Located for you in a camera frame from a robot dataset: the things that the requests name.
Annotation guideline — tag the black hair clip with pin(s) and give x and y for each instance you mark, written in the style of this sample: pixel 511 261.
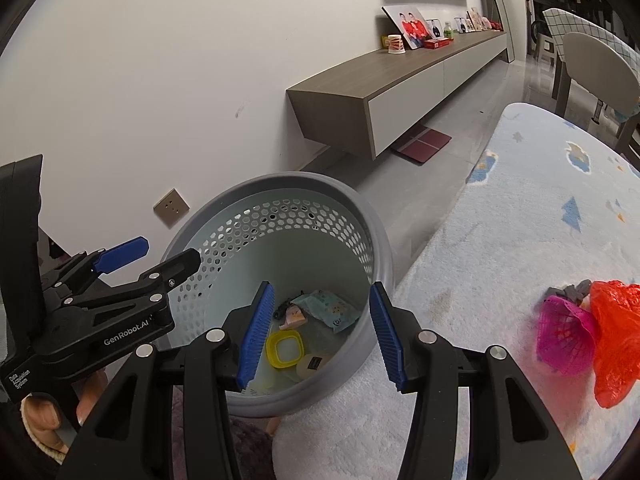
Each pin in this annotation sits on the black hair clip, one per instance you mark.
pixel 285 305

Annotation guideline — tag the teal printed wipes packet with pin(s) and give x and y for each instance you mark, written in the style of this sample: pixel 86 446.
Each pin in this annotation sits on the teal printed wipes packet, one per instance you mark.
pixel 325 307

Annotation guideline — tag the grey perforated trash basket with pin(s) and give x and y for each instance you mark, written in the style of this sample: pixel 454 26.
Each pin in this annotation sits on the grey perforated trash basket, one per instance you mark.
pixel 370 240

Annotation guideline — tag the magenta mesh net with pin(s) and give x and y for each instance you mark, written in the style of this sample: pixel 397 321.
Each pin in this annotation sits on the magenta mesh net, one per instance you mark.
pixel 565 335

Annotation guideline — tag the yellow plastic lid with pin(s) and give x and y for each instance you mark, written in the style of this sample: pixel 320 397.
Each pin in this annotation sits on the yellow plastic lid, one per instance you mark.
pixel 272 357

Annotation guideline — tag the large photo print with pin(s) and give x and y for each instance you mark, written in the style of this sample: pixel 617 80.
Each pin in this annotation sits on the large photo print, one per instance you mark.
pixel 407 27

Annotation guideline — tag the red plastic bag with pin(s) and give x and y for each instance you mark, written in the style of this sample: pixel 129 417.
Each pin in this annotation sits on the red plastic bag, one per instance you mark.
pixel 617 340

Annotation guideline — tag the grey dining chair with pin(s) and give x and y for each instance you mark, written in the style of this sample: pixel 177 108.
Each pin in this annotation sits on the grey dining chair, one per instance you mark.
pixel 600 75

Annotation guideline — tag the beige round puff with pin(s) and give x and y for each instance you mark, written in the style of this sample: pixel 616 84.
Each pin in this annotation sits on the beige round puff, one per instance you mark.
pixel 302 371

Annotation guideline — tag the wall socket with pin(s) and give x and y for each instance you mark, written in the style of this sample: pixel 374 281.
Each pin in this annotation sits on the wall socket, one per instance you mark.
pixel 171 208

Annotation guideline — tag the dark red bathroom scale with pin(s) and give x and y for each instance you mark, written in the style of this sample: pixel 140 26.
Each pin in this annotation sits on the dark red bathroom scale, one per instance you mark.
pixel 422 145

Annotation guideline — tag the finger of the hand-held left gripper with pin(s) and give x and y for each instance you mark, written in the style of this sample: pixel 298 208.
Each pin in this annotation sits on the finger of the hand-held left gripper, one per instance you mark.
pixel 170 270
pixel 122 254

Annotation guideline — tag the long wall-mounted cabinet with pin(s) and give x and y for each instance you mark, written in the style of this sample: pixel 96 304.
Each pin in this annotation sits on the long wall-mounted cabinet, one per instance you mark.
pixel 400 75

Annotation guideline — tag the person's left hand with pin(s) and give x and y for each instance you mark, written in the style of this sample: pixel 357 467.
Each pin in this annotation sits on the person's left hand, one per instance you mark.
pixel 42 415

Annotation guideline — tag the paper cup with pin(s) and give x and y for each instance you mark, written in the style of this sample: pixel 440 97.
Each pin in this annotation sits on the paper cup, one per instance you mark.
pixel 396 44

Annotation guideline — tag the small picture frame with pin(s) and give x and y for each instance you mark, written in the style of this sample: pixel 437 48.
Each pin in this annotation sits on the small picture frame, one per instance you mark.
pixel 475 19

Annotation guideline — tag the small dark grey object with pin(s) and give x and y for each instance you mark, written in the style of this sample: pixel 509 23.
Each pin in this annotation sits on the small dark grey object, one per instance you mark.
pixel 570 291

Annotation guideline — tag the purple fluffy rug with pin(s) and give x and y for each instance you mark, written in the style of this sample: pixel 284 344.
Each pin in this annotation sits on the purple fluffy rug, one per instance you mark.
pixel 250 450

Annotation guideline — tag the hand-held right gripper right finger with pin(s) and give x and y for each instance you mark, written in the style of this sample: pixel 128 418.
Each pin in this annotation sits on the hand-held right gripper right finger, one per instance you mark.
pixel 387 340

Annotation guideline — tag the flat red box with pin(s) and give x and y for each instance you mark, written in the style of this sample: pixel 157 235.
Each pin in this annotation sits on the flat red box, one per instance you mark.
pixel 436 43

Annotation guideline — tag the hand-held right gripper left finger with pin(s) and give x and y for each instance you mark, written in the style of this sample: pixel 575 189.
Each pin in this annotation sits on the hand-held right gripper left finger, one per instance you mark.
pixel 255 340

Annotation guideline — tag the light blue printed fleece blanket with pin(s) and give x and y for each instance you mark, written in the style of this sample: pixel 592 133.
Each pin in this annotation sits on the light blue printed fleece blanket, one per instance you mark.
pixel 500 260

